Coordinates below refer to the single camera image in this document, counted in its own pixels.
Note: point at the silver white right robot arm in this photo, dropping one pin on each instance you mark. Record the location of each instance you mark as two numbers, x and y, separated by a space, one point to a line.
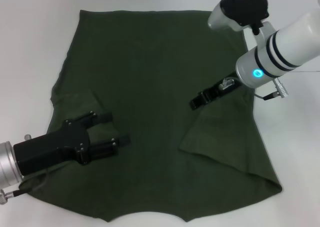
287 44

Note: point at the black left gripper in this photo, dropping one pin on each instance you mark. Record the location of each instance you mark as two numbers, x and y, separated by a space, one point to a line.
50 149

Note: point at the dark green shirt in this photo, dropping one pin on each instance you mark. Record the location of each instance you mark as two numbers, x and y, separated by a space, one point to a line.
150 74

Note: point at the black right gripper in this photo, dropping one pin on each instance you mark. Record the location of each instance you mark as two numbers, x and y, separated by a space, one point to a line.
228 89

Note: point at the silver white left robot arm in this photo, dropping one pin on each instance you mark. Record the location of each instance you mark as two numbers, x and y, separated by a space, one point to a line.
7 164

